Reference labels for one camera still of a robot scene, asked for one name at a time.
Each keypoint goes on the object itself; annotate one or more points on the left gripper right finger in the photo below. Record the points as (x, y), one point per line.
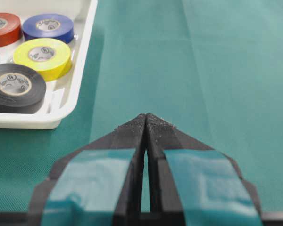
(192, 184)

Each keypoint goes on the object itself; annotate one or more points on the yellow tape roll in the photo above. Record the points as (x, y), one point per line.
(51, 58)

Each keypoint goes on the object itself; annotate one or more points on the blue tape roll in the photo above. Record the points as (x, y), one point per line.
(54, 26)

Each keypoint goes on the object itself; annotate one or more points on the black tape roll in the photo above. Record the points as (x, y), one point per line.
(22, 89)

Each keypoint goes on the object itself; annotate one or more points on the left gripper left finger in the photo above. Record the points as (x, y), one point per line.
(99, 184)

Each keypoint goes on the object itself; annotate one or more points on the white plastic tray case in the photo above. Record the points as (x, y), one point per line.
(61, 94)

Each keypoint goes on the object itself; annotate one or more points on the orange-red tape roll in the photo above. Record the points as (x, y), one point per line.
(10, 29)

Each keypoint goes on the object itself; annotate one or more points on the green table cloth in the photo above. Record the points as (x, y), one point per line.
(212, 68)

